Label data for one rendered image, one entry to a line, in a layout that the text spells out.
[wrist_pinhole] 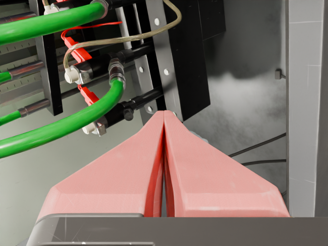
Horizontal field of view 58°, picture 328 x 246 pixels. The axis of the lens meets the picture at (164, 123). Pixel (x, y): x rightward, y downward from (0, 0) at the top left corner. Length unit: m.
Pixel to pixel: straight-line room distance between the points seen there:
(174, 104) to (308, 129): 0.21
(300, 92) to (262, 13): 0.18
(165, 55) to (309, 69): 0.21
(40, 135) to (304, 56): 0.30
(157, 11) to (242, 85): 0.23
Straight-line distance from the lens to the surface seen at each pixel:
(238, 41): 0.58
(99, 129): 0.43
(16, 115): 0.62
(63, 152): 0.77
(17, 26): 0.24
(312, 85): 0.40
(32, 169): 0.75
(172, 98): 0.51
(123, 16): 0.52
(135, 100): 0.49
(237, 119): 0.64
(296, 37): 0.39
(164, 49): 0.48
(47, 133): 0.25
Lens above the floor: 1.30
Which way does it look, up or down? 36 degrees down
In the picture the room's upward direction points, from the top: 121 degrees counter-clockwise
